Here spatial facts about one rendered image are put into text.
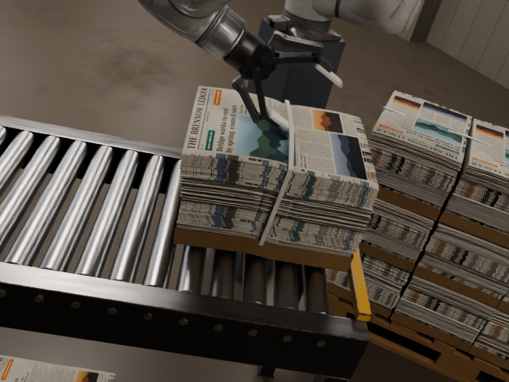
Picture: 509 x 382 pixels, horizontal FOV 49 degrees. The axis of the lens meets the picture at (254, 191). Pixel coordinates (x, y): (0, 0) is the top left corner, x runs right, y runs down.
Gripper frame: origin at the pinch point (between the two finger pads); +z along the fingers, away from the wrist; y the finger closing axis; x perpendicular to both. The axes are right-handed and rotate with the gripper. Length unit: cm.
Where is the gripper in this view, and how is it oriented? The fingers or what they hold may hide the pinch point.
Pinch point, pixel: (313, 105)
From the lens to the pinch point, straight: 114.2
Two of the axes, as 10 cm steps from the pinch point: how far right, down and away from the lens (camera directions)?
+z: 7.8, 5.3, 3.4
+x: -0.3, 5.7, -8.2
